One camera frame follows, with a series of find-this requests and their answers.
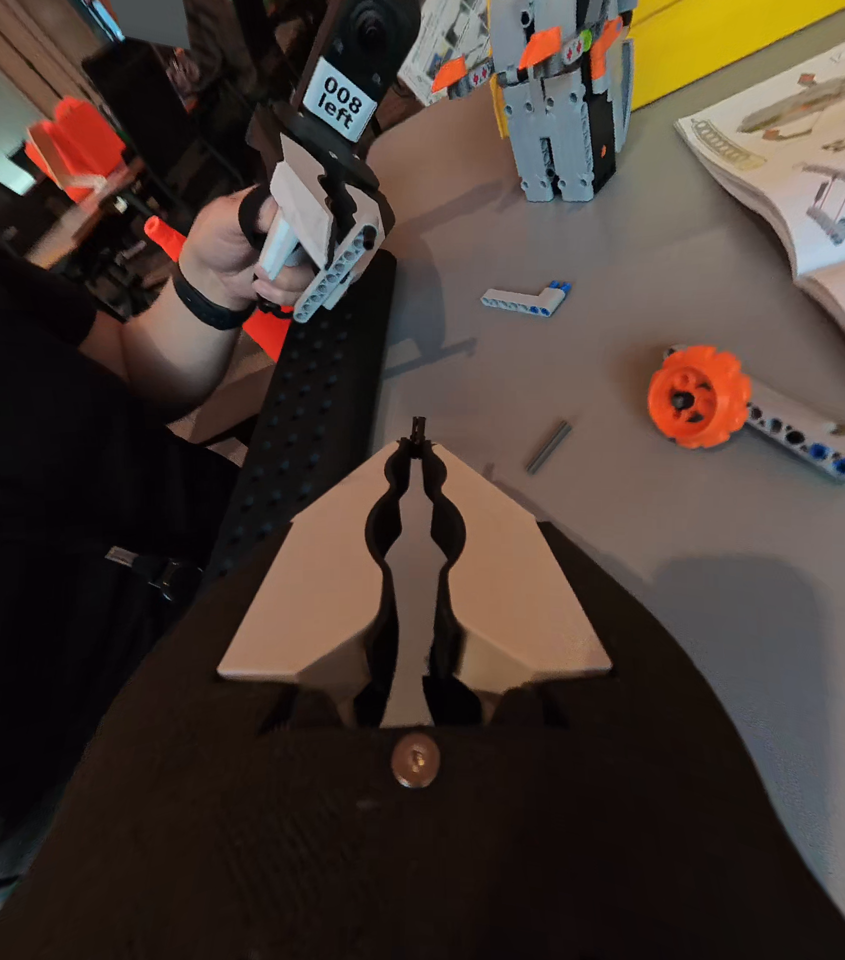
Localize grey toy brick robot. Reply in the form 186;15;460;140
430;0;637;204

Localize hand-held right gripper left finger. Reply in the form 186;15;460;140
217;438;415;727

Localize open instruction booklet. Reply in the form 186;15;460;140
673;11;845;421

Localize printed paper leaflet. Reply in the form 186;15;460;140
398;0;495;106

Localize grey angled beam blue pins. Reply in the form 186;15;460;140
480;279;574;318

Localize black studded pad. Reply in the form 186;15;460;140
201;249;399;586

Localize person's left forearm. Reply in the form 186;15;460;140
77;288;244;429

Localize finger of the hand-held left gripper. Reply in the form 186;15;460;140
268;133;340;270
325;176;386;286

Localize person's left hand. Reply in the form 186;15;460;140
177;183;315;312

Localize black wristband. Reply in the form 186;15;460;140
169;258;259;333

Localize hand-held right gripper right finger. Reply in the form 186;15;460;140
419;440;613;727

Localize yellow plastic bin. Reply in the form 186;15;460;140
493;0;845;140

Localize person's black shirt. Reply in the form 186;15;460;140
0;210;244;901

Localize long straight grey beam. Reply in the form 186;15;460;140
291;222;385;324

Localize orange wheel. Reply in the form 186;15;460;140
647;345;845;479

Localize orange plastic object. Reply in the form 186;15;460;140
25;97;127;204

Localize grey desk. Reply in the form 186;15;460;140
167;0;845;939

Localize grey axle rod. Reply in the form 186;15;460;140
526;420;572;475

